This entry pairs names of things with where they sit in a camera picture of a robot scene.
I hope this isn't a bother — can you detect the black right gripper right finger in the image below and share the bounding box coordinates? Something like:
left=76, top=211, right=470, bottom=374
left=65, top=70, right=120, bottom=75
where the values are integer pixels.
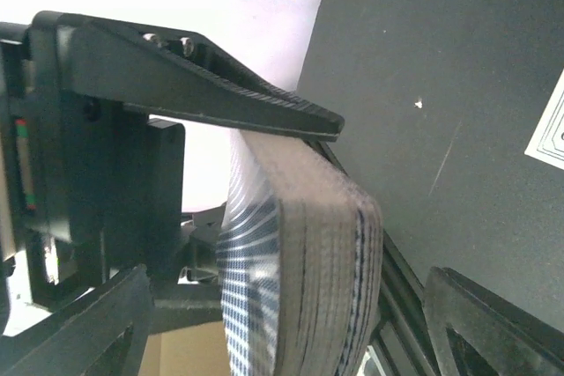
left=423, top=267, right=563, bottom=375

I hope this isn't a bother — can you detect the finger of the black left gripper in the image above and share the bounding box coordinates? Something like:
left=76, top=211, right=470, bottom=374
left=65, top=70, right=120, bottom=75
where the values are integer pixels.
left=56, top=18, right=345, bottom=141

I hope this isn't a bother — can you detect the blue playing card deck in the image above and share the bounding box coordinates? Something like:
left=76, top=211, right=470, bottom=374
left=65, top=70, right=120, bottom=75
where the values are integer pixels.
left=216, top=130, right=383, bottom=375

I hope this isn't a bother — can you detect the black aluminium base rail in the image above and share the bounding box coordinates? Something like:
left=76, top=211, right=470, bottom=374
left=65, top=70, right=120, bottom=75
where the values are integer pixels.
left=303, top=137, right=442, bottom=376

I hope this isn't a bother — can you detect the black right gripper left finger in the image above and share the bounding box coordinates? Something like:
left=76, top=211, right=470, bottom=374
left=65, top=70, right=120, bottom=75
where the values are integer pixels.
left=1, top=265, right=153, bottom=375

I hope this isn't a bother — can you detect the white card box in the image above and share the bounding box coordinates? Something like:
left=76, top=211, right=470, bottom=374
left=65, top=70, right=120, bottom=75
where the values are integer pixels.
left=524, top=73, right=564, bottom=170

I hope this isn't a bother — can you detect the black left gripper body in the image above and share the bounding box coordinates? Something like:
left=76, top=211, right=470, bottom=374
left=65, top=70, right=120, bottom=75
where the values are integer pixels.
left=1, top=11, right=185, bottom=306

